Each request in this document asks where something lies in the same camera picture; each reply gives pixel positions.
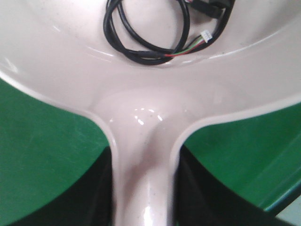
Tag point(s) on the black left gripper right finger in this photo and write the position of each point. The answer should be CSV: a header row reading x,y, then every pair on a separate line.
x,y
200,199

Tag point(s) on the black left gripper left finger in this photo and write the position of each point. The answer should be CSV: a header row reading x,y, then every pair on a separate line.
x,y
88,202

